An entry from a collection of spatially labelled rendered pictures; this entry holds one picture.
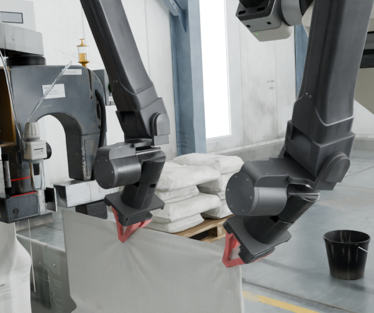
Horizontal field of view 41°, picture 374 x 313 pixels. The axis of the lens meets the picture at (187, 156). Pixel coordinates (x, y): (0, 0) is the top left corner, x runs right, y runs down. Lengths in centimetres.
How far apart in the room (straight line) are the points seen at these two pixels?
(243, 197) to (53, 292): 138
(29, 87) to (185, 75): 599
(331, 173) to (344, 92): 10
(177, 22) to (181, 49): 38
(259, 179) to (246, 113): 777
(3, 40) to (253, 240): 60
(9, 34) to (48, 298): 117
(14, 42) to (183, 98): 610
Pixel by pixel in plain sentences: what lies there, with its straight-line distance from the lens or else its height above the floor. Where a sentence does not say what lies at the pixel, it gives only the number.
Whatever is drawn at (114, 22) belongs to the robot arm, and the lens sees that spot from 84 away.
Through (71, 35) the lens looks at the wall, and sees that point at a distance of 611.
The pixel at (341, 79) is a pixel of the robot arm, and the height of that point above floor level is 128.
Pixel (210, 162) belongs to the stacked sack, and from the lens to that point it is 445.
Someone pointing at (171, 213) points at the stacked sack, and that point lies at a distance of 381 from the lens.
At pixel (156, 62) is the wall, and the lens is 691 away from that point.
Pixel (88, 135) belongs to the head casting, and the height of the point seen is 117.
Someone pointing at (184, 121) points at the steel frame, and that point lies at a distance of 714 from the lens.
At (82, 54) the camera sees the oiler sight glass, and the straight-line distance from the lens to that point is 124.
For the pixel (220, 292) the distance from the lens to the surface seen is 85.
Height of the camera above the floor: 128
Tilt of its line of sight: 8 degrees down
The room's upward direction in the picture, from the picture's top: 3 degrees counter-clockwise
